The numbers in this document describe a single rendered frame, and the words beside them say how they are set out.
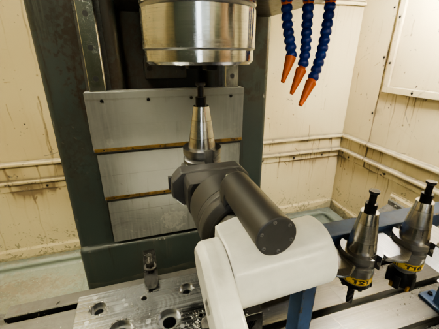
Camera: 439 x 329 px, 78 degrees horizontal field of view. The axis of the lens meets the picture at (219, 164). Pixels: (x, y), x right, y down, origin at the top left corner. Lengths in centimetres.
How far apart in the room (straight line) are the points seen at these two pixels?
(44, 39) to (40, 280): 103
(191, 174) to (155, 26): 20
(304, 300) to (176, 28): 49
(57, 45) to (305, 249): 82
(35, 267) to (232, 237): 141
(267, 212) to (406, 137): 125
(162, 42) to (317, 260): 30
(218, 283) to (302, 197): 152
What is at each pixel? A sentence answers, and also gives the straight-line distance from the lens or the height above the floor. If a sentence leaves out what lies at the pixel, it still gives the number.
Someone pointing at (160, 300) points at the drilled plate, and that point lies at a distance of 71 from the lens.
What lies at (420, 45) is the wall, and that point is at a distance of 142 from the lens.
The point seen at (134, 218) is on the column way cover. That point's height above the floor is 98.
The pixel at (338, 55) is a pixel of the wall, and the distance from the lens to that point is 159.
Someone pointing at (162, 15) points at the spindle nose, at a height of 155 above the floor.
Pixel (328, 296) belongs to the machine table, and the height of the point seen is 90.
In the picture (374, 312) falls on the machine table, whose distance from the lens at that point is 89.
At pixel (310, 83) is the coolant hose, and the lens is 46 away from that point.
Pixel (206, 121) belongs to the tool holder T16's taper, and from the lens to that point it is 43.
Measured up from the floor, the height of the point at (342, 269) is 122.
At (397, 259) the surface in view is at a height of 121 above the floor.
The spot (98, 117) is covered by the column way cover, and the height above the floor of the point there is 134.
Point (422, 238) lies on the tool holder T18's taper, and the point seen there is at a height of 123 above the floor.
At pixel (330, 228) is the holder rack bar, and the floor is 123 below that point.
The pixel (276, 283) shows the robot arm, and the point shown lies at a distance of 25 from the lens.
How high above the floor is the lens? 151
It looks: 22 degrees down
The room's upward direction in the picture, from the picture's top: straight up
